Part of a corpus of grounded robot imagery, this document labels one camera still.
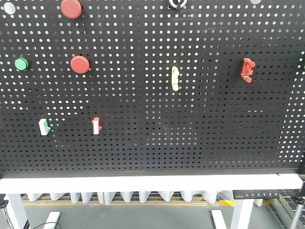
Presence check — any lower red round button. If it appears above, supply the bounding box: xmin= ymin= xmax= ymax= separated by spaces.
xmin=70 ymin=55 xmax=90 ymax=74

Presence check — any red round button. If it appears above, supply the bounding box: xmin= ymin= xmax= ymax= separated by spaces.
xmin=60 ymin=0 xmax=82 ymax=19
xmin=70 ymin=55 xmax=90 ymax=74

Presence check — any upper red round button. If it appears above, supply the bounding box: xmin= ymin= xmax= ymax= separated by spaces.
xmin=60 ymin=0 xmax=82 ymax=19

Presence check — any green round button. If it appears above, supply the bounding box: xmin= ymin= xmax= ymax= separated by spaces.
xmin=14 ymin=57 xmax=30 ymax=71

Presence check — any black perforated pegboard panel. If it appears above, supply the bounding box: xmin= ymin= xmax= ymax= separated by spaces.
xmin=0 ymin=0 xmax=305 ymax=178

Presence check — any grey curtain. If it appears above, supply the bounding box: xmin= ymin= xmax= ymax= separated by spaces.
xmin=20 ymin=191 xmax=237 ymax=207

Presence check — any desk height control panel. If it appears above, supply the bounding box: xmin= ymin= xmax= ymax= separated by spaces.
xmin=233 ymin=189 xmax=280 ymax=199

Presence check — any white standing desk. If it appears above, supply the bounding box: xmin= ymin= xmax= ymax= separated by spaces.
xmin=0 ymin=174 xmax=303 ymax=229

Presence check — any right black table clamp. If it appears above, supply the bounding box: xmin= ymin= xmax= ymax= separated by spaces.
xmin=295 ymin=164 xmax=305 ymax=206

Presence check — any black table clamp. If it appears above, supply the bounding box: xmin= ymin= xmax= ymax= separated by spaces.
xmin=0 ymin=193 xmax=10 ymax=229
xmin=295 ymin=164 xmax=305 ymax=206

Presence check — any metal floor grating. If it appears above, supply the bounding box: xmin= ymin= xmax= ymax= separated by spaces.
xmin=269 ymin=189 xmax=305 ymax=229

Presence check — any left black table clamp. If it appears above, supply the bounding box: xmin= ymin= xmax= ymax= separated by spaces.
xmin=0 ymin=193 xmax=10 ymax=229

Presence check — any silver sign stand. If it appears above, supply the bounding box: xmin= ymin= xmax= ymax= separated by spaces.
xmin=289 ymin=204 xmax=304 ymax=229

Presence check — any yellow toggle switch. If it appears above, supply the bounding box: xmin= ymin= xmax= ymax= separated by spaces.
xmin=171 ymin=66 xmax=180 ymax=92

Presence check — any red white rocker switch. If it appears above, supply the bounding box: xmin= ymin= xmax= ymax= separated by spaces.
xmin=91 ymin=117 xmax=102 ymax=135

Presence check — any red toggle switch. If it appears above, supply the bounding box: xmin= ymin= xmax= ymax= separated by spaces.
xmin=240 ymin=58 xmax=256 ymax=83

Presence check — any green white rocker switch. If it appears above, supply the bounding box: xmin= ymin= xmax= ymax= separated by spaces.
xmin=39 ymin=118 xmax=51 ymax=136

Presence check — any black desk power cable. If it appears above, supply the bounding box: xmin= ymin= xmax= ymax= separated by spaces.
xmin=30 ymin=221 xmax=60 ymax=229

